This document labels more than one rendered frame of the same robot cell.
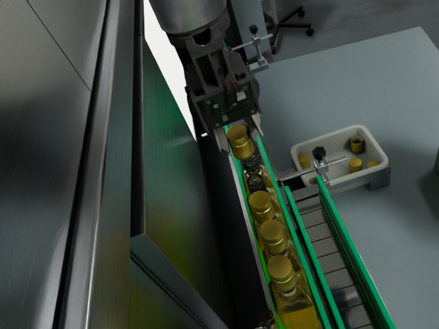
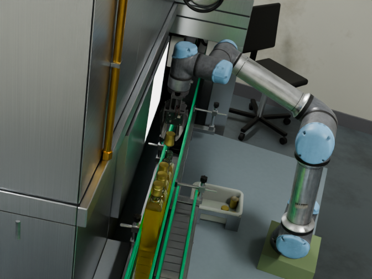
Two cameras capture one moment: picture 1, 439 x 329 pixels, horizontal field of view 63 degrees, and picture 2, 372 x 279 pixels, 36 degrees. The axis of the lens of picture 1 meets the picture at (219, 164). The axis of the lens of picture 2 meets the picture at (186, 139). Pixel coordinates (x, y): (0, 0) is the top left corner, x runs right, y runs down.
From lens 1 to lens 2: 1.47 m
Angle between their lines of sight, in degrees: 15
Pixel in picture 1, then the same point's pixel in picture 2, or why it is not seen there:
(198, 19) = (179, 88)
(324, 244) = (180, 223)
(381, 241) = (212, 251)
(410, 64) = not seen: hidden behind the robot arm
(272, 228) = (163, 174)
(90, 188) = (126, 113)
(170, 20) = (171, 84)
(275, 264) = (157, 182)
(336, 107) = (240, 182)
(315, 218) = (184, 212)
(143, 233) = (128, 135)
